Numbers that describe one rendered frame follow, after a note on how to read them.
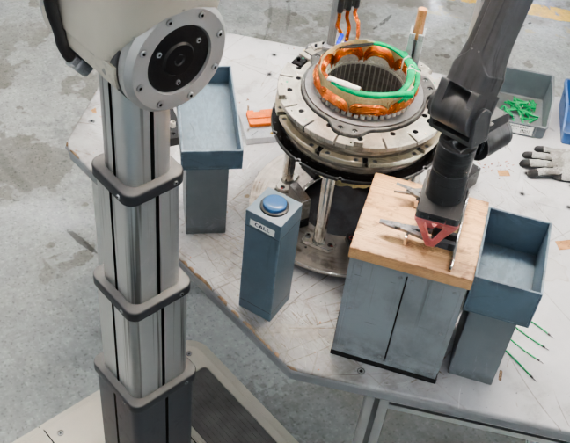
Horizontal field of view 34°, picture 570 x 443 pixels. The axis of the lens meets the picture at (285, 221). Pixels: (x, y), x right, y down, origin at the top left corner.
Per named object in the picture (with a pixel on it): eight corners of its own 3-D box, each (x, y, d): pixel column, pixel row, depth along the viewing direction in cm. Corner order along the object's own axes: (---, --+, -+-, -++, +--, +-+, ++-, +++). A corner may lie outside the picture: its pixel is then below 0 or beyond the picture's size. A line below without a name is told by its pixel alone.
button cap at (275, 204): (271, 193, 157) (271, 190, 157) (290, 204, 156) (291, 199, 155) (258, 206, 155) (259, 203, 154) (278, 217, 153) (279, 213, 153)
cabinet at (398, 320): (451, 308, 176) (485, 212, 158) (434, 384, 164) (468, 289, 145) (354, 279, 179) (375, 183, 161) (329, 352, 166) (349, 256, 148)
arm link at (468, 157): (432, 133, 132) (462, 154, 129) (464, 115, 135) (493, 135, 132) (423, 169, 136) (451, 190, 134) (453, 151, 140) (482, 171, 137)
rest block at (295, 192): (295, 199, 188) (297, 181, 184) (308, 217, 184) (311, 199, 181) (276, 206, 186) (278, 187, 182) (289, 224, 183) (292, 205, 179)
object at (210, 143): (174, 175, 196) (174, 65, 175) (224, 174, 197) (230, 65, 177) (180, 262, 179) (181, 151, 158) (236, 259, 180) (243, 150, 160)
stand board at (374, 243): (485, 211, 158) (489, 201, 156) (470, 291, 145) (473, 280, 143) (373, 181, 161) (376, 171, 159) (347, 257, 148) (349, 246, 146)
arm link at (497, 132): (428, 90, 130) (476, 115, 125) (480, 63, 136) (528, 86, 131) (420, 160, 138) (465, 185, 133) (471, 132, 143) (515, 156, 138)
